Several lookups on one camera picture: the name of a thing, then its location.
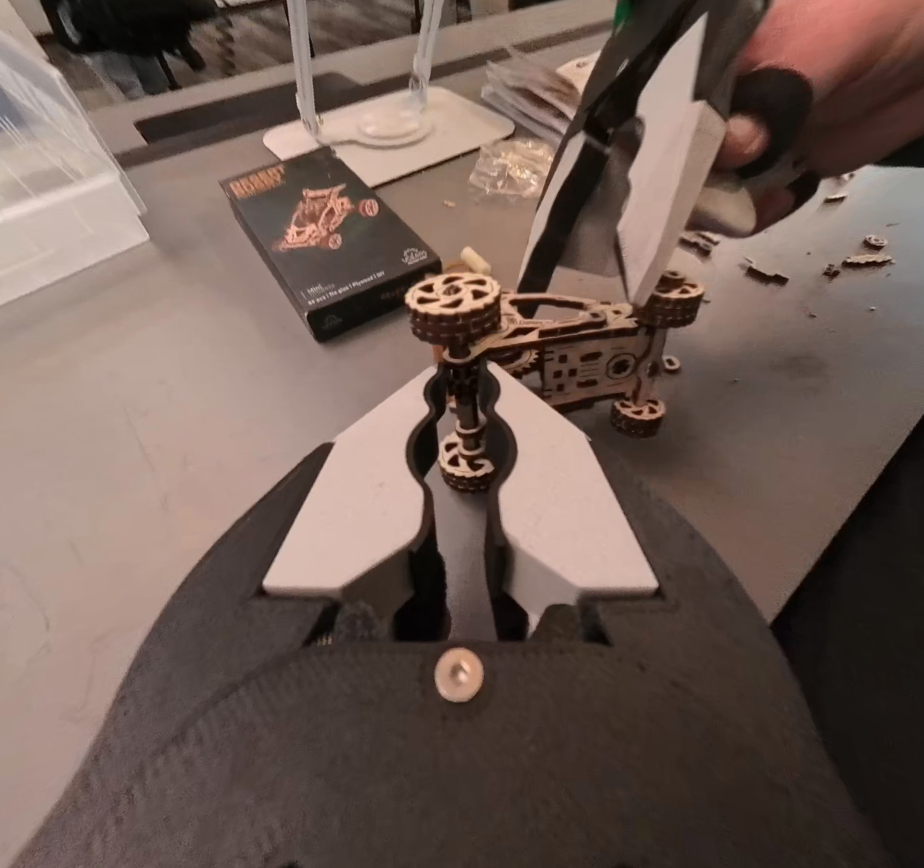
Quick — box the wooden buggy model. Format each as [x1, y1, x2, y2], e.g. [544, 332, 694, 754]
[404, 269, 705, 495]

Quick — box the clear plastic bag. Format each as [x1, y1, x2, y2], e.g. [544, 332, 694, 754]
[468, 138, 558, 205]

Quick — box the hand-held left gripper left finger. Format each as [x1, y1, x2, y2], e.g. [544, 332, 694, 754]
[262, 366, 440, 641]

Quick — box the white instruction booklet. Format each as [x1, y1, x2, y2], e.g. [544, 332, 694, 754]
[482, 52, 602, 149]

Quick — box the person's black clothing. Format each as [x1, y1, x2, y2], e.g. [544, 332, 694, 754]
[769, 442, 924, 868]

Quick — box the black coiled cable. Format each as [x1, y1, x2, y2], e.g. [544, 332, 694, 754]
[204, 0, 238, 78]

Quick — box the black office chair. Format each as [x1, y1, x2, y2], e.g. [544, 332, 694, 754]
[68, 0, 221, 93]

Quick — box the black model kit box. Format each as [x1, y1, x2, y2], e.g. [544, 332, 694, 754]
[218, 146, 443, 344]

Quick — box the person's right hand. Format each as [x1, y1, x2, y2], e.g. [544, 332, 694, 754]
[718, 0, 924, 179]

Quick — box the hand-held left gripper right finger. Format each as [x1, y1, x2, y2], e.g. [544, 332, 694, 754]
[485, 361, 660, 641]

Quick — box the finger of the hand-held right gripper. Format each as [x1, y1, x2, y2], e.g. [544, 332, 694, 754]
[517, 114, 651, 300]
[616, 13, 726, 304]

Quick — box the clear plastic storage box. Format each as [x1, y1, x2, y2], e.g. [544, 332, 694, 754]
[0, 29, 150, 307]

